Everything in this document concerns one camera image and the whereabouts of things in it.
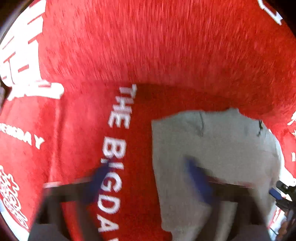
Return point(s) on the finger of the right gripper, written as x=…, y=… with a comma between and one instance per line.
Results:
x=275, y=194

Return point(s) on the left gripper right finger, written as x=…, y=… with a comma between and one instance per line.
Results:
x=248, y=222

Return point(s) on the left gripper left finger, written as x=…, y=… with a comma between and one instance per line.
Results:
x=50, y=224

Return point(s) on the grey knit sweater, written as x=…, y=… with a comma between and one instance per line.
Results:
x=232, y=147

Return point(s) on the red printed bed blanket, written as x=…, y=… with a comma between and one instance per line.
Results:
x=87, y=79

